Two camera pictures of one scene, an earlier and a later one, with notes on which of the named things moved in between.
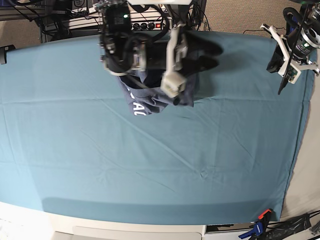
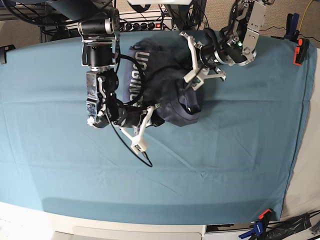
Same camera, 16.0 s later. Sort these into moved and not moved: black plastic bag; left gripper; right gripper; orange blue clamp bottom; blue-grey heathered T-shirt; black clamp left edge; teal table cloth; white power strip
Moved: left gripper; right gripper; blue-grey heathered T-shirt
Not moved: black plastic bag; teal table cloth; white power strip; black clamp left edge; orange blue clamp bottom
